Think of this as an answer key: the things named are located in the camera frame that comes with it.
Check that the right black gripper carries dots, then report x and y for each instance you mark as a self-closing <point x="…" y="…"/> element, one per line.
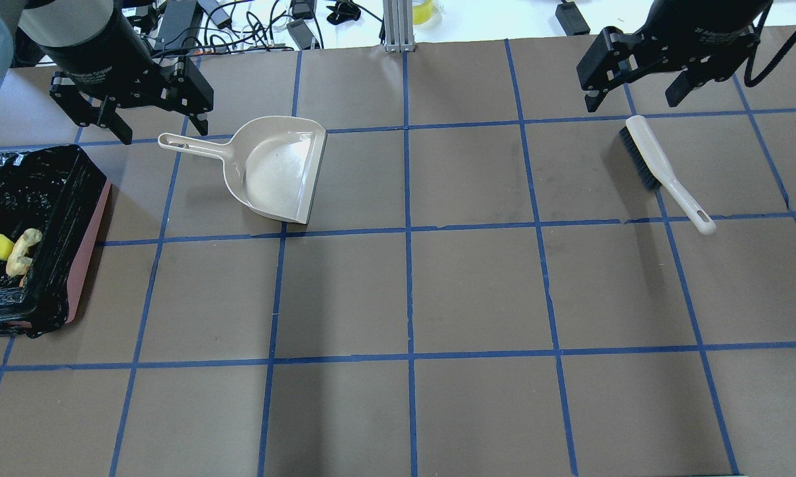
<point x="701" y="28"/>

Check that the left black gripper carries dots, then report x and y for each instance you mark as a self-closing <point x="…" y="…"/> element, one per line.
<point x="95" y="45"/>

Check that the white hand brush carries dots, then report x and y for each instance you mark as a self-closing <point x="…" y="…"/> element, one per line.
<point x="651" y="163"/>

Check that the beige plastic dustpan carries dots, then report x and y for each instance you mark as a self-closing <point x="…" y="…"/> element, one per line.
<point x="270" y="165"/>

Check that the twisted bread piece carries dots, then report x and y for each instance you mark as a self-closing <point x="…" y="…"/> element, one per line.
<point x="19" y="261"/>

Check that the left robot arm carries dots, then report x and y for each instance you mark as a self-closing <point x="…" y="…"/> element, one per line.
<point x="53" y="23"/>

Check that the pink bin with black bag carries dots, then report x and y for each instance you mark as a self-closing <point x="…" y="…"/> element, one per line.
<point x="51" y="202"/>

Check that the black power adapter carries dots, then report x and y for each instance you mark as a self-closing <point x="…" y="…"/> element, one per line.
<point x="177" y="29"/>

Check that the black power brick right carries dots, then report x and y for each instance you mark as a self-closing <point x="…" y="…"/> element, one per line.
<point x="571" y="20"/>

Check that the yellow tape roll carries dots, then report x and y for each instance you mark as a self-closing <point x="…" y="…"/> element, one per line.
<point x="425" y="12"/>

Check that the aluminium frame post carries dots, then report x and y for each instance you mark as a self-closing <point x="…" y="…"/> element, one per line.
<point x="398" y="26"/>

